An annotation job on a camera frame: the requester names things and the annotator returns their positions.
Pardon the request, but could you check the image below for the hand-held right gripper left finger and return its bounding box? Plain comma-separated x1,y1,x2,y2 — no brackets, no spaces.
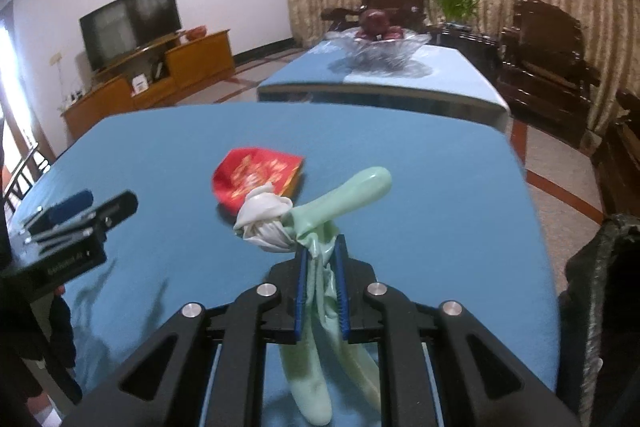
75,249,308,427

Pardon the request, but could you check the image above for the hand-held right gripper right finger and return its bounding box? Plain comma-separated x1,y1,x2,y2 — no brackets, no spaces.
334,234,583,427

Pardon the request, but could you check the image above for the black flat television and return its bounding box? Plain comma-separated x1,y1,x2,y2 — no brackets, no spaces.
79,0,183,72

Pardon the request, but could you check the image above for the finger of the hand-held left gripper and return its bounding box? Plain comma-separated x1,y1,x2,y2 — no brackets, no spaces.
24,191,139,251
22,189,96,231

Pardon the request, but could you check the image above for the person's left forearm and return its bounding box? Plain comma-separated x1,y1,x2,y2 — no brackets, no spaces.
0,292,83,427

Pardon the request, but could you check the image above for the rounded blue tablecloth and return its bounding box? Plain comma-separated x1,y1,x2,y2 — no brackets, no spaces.
10,102,561,427

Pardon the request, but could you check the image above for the knotted white tissue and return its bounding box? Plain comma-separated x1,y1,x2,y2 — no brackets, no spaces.
234,182,296,254

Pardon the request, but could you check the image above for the wooden TV cabinet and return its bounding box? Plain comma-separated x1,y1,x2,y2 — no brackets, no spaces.
60,28,237,142

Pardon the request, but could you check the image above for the dark wooden side table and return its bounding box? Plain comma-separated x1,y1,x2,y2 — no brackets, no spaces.
430,22,501,72

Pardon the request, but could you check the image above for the black-bagged trash bin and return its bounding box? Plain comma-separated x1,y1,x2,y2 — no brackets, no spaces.
557,213,640,427

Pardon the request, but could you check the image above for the dark wooden sofa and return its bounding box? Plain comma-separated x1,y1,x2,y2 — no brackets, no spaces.
590,89,640,220

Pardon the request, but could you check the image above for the potted green plant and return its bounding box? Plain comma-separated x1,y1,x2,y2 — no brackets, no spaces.
429,0,485,25

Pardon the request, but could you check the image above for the rectangular blue tablecloth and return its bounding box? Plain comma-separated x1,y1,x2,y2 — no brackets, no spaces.
256,38,511,118

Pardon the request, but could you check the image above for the glass fruit bowl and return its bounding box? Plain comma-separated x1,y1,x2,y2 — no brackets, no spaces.
325,29,433,75

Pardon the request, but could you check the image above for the red packet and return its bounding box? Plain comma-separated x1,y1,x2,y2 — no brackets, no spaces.
211,147,306,215

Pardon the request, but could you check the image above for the green rubber glove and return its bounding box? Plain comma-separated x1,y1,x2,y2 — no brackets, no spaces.
279,167,393,425

